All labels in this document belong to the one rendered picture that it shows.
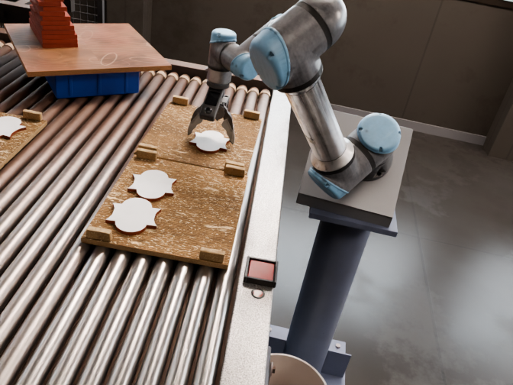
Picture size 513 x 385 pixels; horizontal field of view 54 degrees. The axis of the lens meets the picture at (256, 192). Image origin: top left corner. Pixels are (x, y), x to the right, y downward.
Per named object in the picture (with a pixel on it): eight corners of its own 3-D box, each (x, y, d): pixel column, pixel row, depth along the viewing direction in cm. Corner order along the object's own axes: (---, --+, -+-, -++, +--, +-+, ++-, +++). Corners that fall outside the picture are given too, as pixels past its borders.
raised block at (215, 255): (224, 259, 118) (225, 250, 117) (223, 263, 117) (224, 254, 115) (199, 254, 118) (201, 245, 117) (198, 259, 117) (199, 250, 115)
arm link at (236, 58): (266, 42, 137) (243, 29, 144) (234, 67, 135) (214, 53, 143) (275, 63, 143) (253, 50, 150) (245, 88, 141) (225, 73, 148)
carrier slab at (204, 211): (247, 179, 152) (248, 175, 151) (227, 270, 117) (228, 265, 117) (133, 158, 152) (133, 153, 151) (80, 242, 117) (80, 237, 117)
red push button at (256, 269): (273, 267, 121) (275, 263, 121) (272, 285, 116) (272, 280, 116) (249, 263, 121) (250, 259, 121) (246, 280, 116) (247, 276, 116)
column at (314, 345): (344, 344, 224) (406, 181, 177) (343, 421, 193) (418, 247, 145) (262, 324, 226) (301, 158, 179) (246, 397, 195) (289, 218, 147)
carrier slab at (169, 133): (261, 122, 186) (262, 118, 185) (246, 179, 152) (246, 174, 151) (169, 104, 187) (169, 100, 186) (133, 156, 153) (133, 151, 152)
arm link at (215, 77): (230, 73, 149) (203, 69, 149) (227, 88, 151) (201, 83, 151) (233, 66, 155) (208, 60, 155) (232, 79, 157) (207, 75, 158)
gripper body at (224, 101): (228, 112, 165) (233, 77, 158) (224, 123, 158) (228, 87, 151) (205, 108, 165) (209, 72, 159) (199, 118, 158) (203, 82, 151)
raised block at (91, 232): (113, 237, 118) (113, 229, 117) (110, 243, 117) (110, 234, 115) (88, 233, 118) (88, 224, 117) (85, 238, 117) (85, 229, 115)
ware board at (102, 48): (128, 27, 222) (128, 23, 221) (171, 69, 188) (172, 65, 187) (4, 27, 198) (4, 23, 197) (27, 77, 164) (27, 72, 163)
